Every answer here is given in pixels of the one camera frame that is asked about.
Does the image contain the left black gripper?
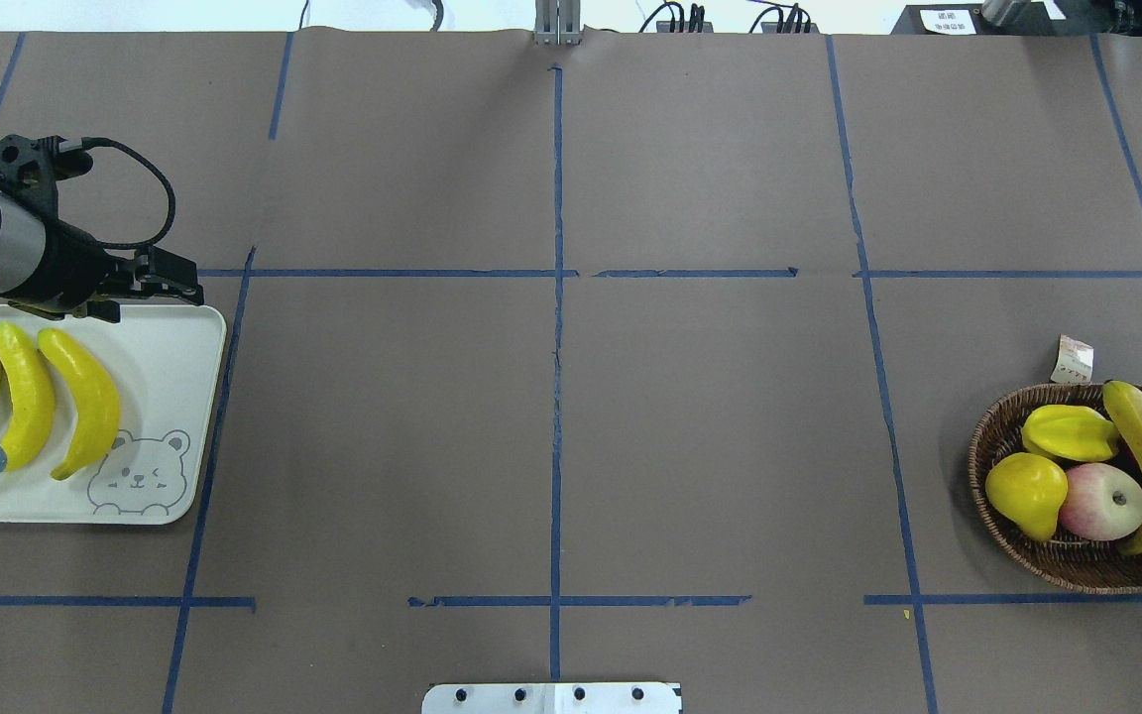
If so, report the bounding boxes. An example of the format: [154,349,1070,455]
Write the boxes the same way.
[0,135,206,324]

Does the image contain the yellow banana top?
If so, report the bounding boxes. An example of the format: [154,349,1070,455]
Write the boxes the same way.
[37,328,122,482]

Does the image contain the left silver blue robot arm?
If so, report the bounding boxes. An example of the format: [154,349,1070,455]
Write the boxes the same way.
[0,135,226,526]

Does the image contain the white rectangular tray plate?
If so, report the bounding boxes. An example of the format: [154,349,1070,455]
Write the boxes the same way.
[0,304,227,526]

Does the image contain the brown wicker basket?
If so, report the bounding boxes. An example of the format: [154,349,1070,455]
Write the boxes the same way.
[967,384,1142,596]

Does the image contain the white mounting plate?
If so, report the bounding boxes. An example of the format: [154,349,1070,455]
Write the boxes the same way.
[420,681,685,713]

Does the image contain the yellow starfruit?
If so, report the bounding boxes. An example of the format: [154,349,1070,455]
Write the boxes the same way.
[1021,404,1120,462]

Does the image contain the yellow lemon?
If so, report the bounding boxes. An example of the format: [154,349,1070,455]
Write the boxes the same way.
[986,452,1069,541]

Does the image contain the paper price tag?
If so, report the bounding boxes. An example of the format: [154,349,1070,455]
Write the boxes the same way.
[1049,334,1095,385]

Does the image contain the small metal cylinder weight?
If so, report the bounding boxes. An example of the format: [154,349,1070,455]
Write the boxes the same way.
[978,0,1032,29]

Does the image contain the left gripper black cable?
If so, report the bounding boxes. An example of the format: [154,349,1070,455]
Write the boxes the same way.
[56,137,177,251]

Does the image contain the aluminium frame post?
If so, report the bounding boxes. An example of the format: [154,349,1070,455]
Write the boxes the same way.
[533,0,584,47]

